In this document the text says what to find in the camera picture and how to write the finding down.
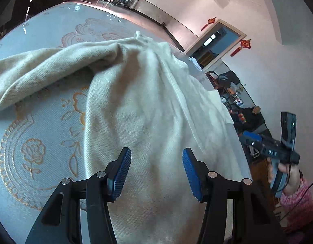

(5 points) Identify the floral lace tablecloth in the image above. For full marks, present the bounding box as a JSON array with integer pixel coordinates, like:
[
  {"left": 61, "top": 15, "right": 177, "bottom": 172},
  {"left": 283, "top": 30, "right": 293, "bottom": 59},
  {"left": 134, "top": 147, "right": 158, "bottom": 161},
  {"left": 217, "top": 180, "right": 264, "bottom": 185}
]
[{"left": 0, "top": 2, "right": 252, "bottom": 244}]

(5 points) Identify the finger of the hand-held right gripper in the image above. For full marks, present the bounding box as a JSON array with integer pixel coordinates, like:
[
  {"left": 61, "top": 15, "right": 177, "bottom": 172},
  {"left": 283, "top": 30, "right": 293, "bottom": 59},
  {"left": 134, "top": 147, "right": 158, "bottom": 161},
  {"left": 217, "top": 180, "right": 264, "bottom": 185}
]
[{"left": 239, "top": 131, "right": 264, "bottom": 145}]

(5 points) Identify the large red knot ornament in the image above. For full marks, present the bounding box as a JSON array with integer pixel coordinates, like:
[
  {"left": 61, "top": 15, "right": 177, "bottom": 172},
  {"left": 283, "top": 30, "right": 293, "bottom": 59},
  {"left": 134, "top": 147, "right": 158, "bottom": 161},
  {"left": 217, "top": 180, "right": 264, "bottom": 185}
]
[{"left": 230, "top": 39, "right": 252, "bottom": 57}]

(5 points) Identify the brown wooden chair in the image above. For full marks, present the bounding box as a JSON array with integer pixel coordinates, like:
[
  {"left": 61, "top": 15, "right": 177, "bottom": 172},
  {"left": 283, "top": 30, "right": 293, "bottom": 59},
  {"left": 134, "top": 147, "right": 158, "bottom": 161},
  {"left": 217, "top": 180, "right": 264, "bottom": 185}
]
[{"left": 206, "top": 71, "right": 220, "bottom": 88}]

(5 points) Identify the cluttered side table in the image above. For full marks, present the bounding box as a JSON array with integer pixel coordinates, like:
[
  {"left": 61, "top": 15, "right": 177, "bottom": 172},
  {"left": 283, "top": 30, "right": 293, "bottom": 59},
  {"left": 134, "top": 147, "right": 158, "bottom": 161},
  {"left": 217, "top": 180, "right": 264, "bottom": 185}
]
[{"left": 221, "top": 81, "right": 250, "bottom": 108}]

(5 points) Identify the wooden door frame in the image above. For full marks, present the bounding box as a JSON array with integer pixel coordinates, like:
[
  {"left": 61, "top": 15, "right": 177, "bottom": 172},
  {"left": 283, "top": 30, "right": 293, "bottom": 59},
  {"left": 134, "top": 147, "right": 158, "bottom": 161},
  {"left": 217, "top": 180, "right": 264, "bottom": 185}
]
[{"left": 183, "top": 21, "right": 247, "bottom": 68}]

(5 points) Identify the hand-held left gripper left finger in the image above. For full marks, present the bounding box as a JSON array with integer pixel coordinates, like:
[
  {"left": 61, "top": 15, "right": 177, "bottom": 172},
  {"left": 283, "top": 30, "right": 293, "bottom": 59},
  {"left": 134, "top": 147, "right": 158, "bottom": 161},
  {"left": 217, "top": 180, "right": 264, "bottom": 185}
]
[{"left": 25, "top": 147, "right": 132, "bottom": 244}]

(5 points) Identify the person's right hand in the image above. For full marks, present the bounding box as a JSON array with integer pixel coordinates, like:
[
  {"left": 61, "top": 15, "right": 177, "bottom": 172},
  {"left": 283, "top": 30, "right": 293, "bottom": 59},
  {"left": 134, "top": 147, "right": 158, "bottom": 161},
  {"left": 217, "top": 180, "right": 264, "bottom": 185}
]
[{"left": 266, "top": 157, "right": 301, "bottom": 196}]

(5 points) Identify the small red knot ornament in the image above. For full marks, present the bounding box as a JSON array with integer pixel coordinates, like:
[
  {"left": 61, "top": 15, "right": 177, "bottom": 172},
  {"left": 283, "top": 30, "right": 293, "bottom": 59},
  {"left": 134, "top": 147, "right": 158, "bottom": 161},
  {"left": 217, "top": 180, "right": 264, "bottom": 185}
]
[{"left": 200, "top": 17, "right": 217, "bottom": 31}]

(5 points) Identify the black office chair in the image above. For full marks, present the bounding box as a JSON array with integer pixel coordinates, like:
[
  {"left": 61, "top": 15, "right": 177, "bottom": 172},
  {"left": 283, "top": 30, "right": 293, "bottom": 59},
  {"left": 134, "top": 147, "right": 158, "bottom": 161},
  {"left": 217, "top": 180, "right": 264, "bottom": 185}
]
[{"left": 217, "top": 71, "right": 241, "bottom": 87}]

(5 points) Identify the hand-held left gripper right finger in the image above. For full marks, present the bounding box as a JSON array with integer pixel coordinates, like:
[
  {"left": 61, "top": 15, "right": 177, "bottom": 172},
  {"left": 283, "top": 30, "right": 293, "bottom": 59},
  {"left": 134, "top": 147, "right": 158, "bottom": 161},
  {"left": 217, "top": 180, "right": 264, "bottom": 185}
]
[{"left": 182, "top": 147, "right": 289, "bottom": 244}]

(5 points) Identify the cream knitted sweater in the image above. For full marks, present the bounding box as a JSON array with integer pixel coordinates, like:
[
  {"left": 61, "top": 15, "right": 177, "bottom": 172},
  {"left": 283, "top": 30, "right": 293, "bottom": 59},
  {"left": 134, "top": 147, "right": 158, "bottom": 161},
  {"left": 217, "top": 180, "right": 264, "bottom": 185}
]
[{"left": 0, "top": 30, "right": 252, "bottom": 244}]

